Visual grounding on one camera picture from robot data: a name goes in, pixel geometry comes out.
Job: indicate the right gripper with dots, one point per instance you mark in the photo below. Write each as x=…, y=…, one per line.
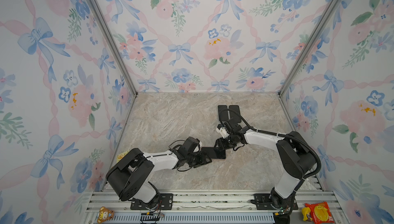
x=220, y=144

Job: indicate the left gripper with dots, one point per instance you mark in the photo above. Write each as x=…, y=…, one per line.
x=202, y=161

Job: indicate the black phone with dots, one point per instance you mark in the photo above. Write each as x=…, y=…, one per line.
x=234, y=113
x=223, y=113
x=214, y=153

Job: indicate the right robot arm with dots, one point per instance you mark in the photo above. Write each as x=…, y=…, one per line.
x=298, y=159

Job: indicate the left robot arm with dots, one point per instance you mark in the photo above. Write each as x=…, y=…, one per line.
x=128, y=177

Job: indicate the yellow snack packet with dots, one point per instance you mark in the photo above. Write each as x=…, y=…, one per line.
x=121, y=156

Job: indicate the yellow toy figure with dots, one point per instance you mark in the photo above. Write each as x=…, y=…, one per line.
x=306, y=213

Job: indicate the red snack packet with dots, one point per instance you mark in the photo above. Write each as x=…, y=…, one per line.
x=320, y=213

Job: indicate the monkey plush toy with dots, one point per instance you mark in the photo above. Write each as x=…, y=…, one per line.
x=105, y=215

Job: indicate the aluminium rail frame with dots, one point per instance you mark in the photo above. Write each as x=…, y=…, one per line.
x=188, y=207

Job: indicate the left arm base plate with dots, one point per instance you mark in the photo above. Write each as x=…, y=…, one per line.
x=162, y=201

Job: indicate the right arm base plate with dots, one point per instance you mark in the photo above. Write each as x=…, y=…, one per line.
x=267, y=201

